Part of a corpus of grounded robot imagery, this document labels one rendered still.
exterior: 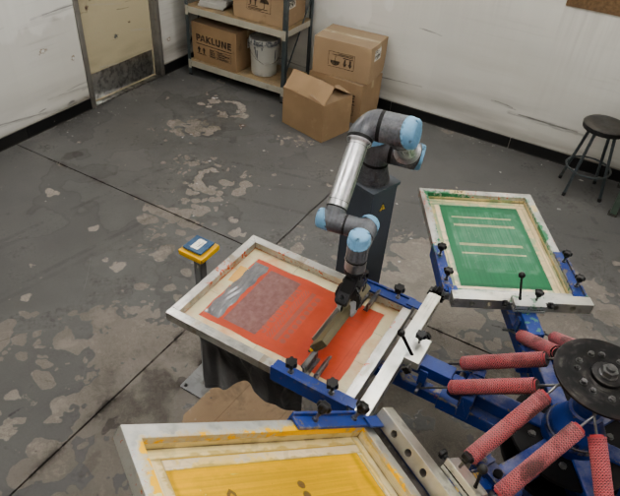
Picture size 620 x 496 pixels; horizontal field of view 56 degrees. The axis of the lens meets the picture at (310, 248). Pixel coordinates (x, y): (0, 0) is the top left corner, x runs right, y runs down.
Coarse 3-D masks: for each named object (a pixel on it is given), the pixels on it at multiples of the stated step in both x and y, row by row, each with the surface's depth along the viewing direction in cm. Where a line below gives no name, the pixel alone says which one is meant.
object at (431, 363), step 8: (424, 360) 205; (432, 360) 205; (440, 360) 206; (424, 368) 203; (432, 368) 203; (440, 368) 203; (448, 368) 203; (456, 368) 203; (432, 376) 203; (440, 376) 201; (448, 376) 200
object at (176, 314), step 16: (256, 240) 259; (240, 256) 251; (288, 256) 252; (224, 272) 243; (320, 272) 247; (336, 272) 246; (192, 288) 233; (208, 288) 236; (176, 304) 225; (192, 304) 230; (384, 304) 237; (176, 320) 221; (192, 320) 220; (400, 320) 227; (208, 336) 215; (224, 336) 215; (384, 336) 220; (240, 352) 210; (256, 352) 209; (384, 352) 214; (368, 368) 207; (352, 384) 201
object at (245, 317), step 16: (240, 304) 232; (256, 304) 233; (224, 320) 225; (240, 320) 226; (256, 320) 226; (256, 336) 220; (304, 336) 222; (336, 336) 223; (288, 352) 215; (304, 352) 215; (320, 352) 216; (336, 352) 216; (352, 352) 217; (336, 368) 211
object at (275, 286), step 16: (272, 272) 249; (256, 288) 240; (272, 288) 241; (288, 288) 241; (304, 288) 242; (320, 288) 243; (272, 304) 234; (320, 304) 235; (336, 304) 236; (320, 320) 229; (352, 320) 230; (368, 320) 230; (352, 336) 223; (368, 336) 224
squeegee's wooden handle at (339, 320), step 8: (368, 288) 225; (360, 296) 220; (344, 312) 213; (336, 320) 210; (344, 320) 211; (328, 328) 209; (336, 328) 207; (320, 336) 207; (328, 336) 204; (312, 344) 205; (320, 344) 203
